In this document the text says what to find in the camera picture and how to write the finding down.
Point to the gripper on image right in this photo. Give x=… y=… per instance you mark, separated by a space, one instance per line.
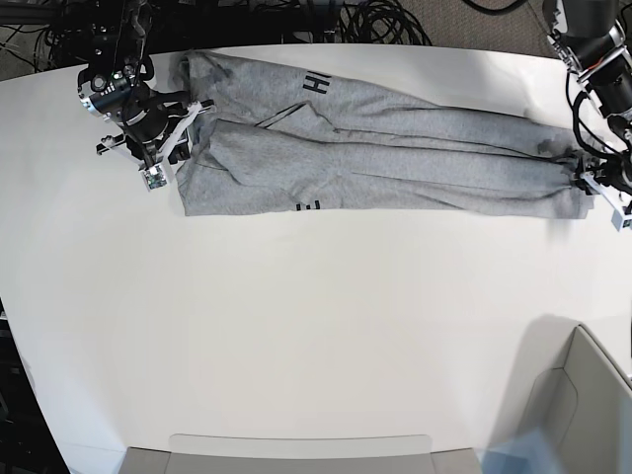
x=611 y=171

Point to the blue translucent object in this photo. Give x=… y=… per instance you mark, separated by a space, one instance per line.
x=529 y=453

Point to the white camera box image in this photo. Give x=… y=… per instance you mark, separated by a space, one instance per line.
x=621 y=218
x=158 y=176

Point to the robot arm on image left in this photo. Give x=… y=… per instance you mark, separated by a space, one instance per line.
x=115 y=87

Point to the grey bin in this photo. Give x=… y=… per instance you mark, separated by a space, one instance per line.
x=188 y=453
x=584 y=409

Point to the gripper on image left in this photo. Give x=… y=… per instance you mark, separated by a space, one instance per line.
x=154 y=128

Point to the grey T-shirt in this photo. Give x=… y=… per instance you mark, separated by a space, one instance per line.
x=279 y=138

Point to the grey bin at bottom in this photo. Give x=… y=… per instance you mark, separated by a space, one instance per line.
x=188 y=453

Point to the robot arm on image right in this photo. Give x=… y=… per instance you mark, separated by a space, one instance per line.
x=589 y=39

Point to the white camera box image right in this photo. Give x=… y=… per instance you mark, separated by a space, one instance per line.
x=621 y=218

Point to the white camera box image left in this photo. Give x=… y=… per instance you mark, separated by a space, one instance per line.
x=158 y=176

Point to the grey bin at right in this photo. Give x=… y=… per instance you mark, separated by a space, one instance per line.
x=584 y=409

